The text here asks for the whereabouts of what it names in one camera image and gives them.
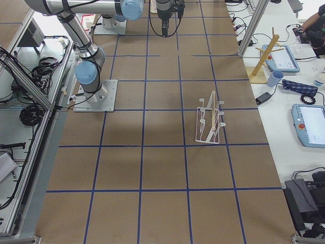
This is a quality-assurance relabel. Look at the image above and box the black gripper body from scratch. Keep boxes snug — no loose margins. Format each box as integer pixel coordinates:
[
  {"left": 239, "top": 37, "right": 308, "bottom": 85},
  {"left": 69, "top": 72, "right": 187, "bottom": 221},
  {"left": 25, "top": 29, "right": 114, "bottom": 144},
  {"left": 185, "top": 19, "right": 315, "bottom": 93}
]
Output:
[{"left": 156, "top": 0, "right": 174, "bottom": 21}]

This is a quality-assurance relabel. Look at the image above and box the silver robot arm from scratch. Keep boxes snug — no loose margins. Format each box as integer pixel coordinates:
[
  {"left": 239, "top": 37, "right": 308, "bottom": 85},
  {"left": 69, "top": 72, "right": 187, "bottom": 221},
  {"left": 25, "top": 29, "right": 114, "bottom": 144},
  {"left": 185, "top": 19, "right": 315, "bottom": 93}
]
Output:
[
  {"left": 102, "top": 14, "right": 126, "bottom": 30},
  {"left": 26, "top": 1, "right": 144, "bottom": 103}
]

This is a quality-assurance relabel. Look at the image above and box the blue cup on desk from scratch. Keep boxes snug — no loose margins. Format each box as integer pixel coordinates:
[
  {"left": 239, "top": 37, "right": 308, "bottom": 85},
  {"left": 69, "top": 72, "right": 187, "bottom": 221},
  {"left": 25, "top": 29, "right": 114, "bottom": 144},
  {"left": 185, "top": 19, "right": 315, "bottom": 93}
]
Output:
[{"left": 267, "top": 70, "right": 283, "bottom": 87}]

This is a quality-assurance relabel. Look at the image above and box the white paper cup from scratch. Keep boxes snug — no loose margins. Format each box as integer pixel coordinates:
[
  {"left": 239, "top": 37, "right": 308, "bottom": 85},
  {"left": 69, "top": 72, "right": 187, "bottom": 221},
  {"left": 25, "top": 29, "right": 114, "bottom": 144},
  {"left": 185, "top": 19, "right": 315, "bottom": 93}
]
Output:
[{"left": 314, "top": 73, "right": 325, "bottom": 86}]

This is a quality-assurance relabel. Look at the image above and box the wooden mug tree stand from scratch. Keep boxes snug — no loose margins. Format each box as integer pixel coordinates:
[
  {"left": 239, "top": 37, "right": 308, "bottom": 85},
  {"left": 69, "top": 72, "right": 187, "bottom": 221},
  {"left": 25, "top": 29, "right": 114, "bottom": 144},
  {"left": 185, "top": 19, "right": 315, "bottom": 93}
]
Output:
[{"left": 246, "top": 28, "right": 284, "bottom": 84}]

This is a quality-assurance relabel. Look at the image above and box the blue teach pendant far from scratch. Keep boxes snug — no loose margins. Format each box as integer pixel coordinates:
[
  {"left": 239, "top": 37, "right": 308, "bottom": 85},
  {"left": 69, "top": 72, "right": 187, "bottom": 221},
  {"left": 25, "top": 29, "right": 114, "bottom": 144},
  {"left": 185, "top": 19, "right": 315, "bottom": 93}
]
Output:
[{"left": 266, "top": 45, "right": 300, "bottom": 73}]

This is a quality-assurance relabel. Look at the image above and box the blue teach pendant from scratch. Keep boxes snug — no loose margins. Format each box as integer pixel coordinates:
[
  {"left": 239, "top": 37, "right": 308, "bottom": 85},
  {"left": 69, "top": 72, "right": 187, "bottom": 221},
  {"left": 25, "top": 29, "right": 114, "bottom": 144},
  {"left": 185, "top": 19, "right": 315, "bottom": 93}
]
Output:
[
  {"left": 266, "top": 45, "right": 300, "bottom": 73},
  {"left": 291, "top": 104, "right": 324, "bottom": 148}
]

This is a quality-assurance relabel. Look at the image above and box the black power adapter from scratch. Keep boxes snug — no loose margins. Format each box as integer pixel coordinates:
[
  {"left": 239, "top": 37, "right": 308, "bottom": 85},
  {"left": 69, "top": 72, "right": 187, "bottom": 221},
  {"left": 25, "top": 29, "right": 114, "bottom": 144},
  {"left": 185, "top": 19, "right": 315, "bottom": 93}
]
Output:
[{"left": 255, "top": 92, "right": 272, "bottom": 105}]

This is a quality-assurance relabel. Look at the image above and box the person at desk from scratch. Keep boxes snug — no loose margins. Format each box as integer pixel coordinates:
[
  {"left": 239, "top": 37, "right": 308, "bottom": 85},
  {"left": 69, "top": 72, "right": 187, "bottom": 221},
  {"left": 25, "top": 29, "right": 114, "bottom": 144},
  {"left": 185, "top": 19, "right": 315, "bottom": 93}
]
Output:
[{"left": 302, "top": 5, "right": 324, "bottom": 56}]

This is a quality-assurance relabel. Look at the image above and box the blue plaid cloth pouch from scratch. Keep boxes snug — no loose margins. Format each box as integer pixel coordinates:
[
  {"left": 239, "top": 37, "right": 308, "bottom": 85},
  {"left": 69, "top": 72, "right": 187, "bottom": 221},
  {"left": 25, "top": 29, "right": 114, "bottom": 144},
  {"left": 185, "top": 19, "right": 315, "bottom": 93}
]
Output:
[{"left": 282, "top": 79, "right": 318, "bottom": 97}]

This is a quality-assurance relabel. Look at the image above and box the blue teach pendant near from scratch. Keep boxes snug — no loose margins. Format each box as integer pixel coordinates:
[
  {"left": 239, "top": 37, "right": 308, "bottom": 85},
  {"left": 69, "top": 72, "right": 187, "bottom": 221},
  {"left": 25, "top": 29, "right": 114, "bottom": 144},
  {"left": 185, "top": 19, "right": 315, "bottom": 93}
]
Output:
[{"left": 291, "top": 104, "right": 324, "bottom": 148}]

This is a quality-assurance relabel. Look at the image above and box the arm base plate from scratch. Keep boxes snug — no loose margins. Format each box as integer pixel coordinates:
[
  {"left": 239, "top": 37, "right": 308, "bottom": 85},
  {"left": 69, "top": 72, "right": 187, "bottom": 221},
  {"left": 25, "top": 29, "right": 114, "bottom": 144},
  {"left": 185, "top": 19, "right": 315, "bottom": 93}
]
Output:
[
  {"left": 73, "top": 79, "right": 118, "bottom": 112},
  {"left": 94, "top": 17, "right": 127, "bottom": 36}
]

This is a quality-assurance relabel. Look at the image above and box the aluminium frame post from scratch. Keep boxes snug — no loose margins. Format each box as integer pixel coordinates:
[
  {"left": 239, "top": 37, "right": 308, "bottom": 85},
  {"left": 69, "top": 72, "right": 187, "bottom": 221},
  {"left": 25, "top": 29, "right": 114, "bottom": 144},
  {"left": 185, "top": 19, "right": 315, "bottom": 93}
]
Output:
[{"left": 238, "top": 0, "right": 269, "bottom": 57}]

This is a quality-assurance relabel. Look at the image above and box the white wire cup rack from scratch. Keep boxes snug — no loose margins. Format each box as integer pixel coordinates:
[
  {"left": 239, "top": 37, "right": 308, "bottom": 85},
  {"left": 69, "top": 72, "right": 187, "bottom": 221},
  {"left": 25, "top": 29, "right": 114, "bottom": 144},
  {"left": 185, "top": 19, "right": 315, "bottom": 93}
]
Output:
[{"left": 195, "top": 90, "right": 226, "bottom": 144}]

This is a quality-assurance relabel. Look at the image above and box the black bead bracelet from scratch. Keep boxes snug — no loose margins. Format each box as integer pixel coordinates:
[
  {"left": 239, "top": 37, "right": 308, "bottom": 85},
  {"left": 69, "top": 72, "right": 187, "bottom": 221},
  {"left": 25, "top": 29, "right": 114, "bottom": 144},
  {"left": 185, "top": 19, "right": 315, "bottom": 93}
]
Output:
[{"left": 301, "top": 94, "right": 316, "bottom": 105}]

